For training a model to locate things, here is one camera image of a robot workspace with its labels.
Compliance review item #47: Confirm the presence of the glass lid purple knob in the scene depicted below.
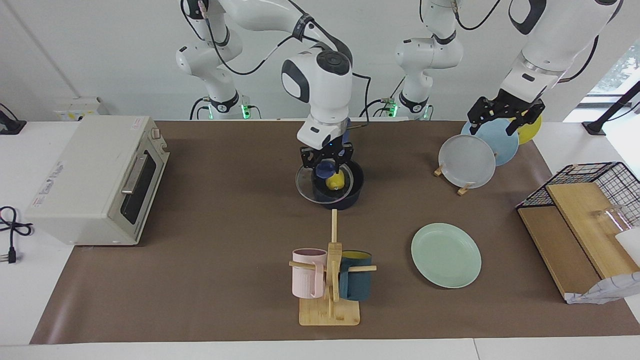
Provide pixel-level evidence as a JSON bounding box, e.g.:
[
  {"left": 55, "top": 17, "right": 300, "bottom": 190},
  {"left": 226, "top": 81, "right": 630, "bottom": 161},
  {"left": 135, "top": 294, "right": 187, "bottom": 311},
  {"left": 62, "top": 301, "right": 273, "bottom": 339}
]
[{"left": 295, "top": 161, "right": 355, "bottom": 205}]

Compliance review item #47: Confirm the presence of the black stand bracket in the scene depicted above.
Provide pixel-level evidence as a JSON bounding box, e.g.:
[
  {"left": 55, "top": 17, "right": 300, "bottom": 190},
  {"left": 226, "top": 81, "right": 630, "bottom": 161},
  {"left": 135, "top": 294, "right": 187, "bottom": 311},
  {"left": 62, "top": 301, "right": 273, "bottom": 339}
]
[{"left": 582, "top": 80, "right": 640, "bottom": 136}]

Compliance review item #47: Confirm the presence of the white wall socket box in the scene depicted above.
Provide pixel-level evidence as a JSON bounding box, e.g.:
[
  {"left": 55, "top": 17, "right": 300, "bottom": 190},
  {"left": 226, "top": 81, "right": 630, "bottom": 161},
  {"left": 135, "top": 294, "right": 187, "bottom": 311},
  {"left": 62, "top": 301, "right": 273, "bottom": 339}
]
[{"left": 53, "top": 96, "right": 109, "bottom": 122}]

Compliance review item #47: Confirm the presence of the mint green plate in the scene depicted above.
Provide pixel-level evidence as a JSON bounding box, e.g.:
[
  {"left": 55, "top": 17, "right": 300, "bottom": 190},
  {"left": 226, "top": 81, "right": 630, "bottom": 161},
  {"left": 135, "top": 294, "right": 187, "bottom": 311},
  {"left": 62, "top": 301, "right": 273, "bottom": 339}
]
[{"left": 411, "top": 222, "right": 483, "bottom": 289}]

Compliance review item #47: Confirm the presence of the yellow plate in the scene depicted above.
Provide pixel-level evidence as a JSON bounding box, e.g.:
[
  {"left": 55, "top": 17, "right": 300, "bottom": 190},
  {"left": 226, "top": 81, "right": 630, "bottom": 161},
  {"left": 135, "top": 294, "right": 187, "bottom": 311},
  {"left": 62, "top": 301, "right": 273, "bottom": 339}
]
[{"left": 510, "top": 114, "right": 543, "bottom": 146}]

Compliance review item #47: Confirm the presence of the black pot purple handle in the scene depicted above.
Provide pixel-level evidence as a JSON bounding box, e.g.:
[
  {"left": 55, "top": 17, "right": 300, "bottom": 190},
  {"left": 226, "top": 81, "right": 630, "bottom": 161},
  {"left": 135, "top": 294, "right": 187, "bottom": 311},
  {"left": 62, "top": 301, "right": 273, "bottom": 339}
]
[{"left": 310, "top": 160, "right": 365, "bottom": 211}]

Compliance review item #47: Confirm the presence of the brown table mat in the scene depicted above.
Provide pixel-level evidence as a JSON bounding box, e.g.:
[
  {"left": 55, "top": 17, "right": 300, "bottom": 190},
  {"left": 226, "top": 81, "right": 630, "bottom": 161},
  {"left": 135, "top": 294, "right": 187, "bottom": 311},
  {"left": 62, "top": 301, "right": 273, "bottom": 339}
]
[{"left": 30, "top": 120, "right": 640, "bottom": 345}]

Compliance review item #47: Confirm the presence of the pink mug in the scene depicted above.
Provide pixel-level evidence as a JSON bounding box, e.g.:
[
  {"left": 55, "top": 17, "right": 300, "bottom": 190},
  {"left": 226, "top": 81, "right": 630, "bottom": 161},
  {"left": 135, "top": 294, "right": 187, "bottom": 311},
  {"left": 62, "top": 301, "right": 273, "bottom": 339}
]
[{"left": 291, "top": 248, "right": 329, "bottom": 300}]

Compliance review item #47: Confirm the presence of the black table clamp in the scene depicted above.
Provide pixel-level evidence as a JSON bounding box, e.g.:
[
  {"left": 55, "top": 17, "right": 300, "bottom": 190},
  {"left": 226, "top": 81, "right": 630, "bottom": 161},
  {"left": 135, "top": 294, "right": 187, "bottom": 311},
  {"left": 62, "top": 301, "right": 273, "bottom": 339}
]
[{"left": 0, "top": 102, "right": 27, "bottom": 136}]

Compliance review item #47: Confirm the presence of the marbled white cloth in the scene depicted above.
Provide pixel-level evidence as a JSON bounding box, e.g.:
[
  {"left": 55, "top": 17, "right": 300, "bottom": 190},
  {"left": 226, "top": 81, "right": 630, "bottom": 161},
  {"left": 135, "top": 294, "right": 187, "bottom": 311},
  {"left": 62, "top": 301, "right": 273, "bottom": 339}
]
[{"left": 564, "top": 271, "right": 640, "bottom": 305}]

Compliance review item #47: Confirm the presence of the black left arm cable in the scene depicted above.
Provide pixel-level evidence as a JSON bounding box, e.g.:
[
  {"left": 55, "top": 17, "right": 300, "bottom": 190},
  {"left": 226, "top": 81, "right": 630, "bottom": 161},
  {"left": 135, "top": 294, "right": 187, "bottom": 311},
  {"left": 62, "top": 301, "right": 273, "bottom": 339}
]
[{"left": 419, "top": 0, "right": 601, "bottom": 84}]

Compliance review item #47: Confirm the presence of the wooden mug tree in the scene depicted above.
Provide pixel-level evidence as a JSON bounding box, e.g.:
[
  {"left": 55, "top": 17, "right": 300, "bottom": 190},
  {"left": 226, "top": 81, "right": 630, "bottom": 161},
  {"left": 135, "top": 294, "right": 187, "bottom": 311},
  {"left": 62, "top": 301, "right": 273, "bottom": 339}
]
[{"left": 288, "top": 209, "right": 378, "bottom": 327}]

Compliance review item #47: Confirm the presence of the light blue plate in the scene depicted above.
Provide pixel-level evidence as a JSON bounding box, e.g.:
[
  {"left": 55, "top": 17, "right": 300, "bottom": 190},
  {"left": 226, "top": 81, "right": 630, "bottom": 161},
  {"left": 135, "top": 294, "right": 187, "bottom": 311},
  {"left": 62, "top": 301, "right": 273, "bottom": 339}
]
[{"left": 461, "top": 118, "right": 520, "bottom": 167}]

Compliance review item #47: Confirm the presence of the grey plate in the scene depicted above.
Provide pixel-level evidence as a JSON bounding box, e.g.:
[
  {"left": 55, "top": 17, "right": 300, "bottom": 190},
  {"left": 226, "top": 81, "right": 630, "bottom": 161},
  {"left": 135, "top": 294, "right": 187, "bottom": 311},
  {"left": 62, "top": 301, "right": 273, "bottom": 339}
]
[{"left": 438, "top": 134, "right": 497, "bottom": 190}]

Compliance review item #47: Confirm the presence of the white object in shelf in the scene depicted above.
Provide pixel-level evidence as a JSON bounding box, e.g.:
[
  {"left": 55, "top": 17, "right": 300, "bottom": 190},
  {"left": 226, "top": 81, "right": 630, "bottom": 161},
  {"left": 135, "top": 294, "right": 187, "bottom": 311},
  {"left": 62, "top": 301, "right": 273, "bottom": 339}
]
[{"left": 615, "top": 227, "right": 640, "bottom": 267}]

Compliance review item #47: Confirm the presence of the wooden plate rack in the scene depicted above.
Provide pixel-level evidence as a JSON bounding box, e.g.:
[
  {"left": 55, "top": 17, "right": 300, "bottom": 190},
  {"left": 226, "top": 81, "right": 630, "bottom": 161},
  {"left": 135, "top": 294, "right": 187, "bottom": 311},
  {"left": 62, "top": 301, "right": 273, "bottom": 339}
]
[{"left": 433, "top": 150, "right": 474, "bottom": 196}]

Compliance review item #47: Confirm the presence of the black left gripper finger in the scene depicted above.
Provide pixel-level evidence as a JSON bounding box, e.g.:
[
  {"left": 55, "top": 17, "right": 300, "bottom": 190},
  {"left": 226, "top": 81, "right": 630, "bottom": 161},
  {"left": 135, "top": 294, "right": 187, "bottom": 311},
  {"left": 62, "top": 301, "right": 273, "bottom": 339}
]
[
  {"left": 467, "top": 100, "right": 489, "bottom": 137},
  {"left": 505, "top": 106, "right": 546, "bottom": 137}
]

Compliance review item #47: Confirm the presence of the black power cord with plug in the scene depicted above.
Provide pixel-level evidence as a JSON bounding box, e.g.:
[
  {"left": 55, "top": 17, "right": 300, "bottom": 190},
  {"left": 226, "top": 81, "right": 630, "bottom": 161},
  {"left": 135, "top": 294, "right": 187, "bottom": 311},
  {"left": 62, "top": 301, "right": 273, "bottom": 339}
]
[{"left": 0, "top": 205, "right": 34, "bottom": 265}]

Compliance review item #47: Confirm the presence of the dark teal mug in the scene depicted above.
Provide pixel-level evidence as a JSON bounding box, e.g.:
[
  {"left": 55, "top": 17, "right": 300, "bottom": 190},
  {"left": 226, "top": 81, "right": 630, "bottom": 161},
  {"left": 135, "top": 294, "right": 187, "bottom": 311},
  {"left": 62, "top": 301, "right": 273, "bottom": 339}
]
[{"left": 338, "top": 250, "right": 374, "bottom": 302}]

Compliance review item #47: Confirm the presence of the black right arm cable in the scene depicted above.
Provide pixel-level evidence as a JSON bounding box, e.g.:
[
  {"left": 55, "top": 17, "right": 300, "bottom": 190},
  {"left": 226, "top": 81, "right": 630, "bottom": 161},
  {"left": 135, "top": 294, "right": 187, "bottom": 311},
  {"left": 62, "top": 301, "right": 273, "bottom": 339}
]
[{"left": 179, "top": 0, "right": 372, "bottom": 126}]

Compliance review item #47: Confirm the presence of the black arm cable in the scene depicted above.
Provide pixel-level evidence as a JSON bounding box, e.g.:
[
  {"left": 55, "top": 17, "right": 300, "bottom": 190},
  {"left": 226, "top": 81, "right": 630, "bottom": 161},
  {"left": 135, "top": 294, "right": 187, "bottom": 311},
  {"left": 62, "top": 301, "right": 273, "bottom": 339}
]
[
  {"left": 179, "top": 0, "right": 372, "bottom": 126},
  {"left": 419, "top": 0, "right": 601, "bottom": 84}
]

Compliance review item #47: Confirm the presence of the clear glass cup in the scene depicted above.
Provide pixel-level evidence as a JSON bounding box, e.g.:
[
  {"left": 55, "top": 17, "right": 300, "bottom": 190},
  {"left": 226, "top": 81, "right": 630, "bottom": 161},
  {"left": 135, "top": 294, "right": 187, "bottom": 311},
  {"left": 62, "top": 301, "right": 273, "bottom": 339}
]
[{"left": 590, "top": 207, "right": 632, "bottom": 237}]

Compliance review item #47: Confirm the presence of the beige toaster oven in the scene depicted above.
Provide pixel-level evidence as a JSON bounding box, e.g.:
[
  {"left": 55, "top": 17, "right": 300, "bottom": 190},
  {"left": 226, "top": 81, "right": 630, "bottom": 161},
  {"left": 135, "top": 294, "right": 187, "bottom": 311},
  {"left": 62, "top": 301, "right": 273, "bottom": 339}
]
[{"left": 25, "top": 115, "right": 171, "bottom": 247}]

